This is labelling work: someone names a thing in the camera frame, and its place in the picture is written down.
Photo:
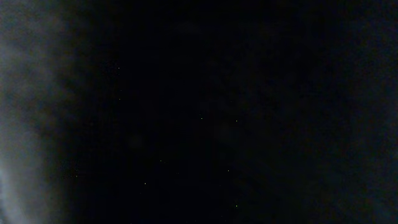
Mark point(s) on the black garment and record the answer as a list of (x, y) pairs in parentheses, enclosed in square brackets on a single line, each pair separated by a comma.
[(198, 111)]

